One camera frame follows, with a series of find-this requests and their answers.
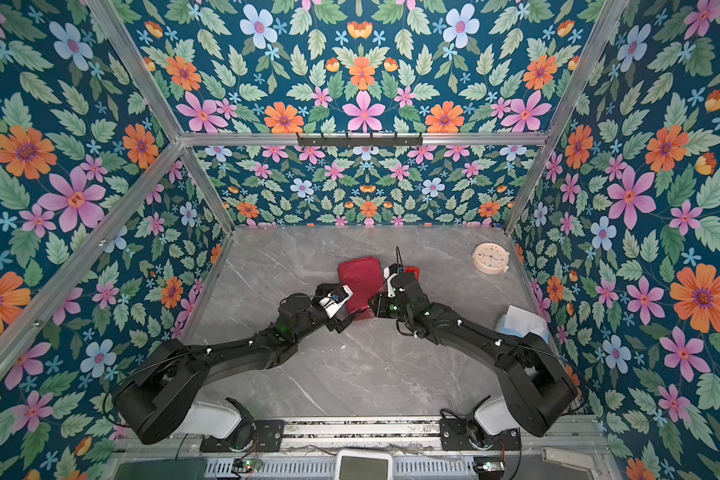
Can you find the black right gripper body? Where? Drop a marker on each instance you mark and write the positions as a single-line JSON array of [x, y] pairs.
[[391, 309]]

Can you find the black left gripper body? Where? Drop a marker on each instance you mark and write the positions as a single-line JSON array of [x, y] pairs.
[[318, 317]]

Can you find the maroon wrapping paper sheet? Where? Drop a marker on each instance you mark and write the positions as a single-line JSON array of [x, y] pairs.
[[364, 277]]

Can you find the red tape dispenser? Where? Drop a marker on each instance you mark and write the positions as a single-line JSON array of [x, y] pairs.
[[415, 271]]

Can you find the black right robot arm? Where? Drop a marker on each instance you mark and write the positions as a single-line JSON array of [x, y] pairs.
[[536, 390]]

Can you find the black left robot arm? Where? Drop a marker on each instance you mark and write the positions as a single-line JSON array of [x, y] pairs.
[[160, 398]]

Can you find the white tissue paper piece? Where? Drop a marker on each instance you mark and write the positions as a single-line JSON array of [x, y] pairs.
[[519, 322]]

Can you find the white screen device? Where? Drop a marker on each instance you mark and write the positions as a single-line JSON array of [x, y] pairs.
[[359, 464]]

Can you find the dark green pad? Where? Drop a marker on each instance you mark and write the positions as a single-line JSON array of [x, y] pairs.
[[181, 469]]

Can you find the white power strip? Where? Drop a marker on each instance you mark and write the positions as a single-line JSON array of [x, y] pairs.
[[568, 459]]

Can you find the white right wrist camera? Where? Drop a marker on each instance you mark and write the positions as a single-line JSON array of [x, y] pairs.
[[389, 273]]

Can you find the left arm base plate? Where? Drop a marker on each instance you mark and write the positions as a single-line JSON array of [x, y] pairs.
[[251, 436]]

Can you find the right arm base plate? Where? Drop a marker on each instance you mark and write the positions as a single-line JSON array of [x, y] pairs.
[[458, 434]]

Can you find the black hook rail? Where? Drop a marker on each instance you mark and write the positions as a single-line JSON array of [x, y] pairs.
[[346, 140]]

